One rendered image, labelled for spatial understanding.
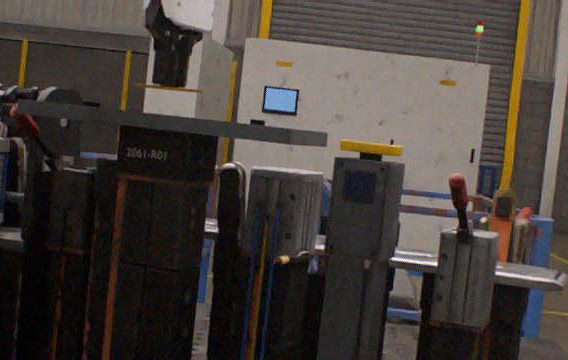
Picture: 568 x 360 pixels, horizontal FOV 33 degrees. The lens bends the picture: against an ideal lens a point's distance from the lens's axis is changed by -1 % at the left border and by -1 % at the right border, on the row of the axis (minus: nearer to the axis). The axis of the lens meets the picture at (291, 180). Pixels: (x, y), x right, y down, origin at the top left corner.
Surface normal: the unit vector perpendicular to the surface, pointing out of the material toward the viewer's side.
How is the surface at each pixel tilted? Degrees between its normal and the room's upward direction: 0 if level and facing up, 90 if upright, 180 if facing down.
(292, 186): 90
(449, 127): 90
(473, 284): 90
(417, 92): 90
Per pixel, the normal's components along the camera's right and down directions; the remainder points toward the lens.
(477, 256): -0.34, 0.01
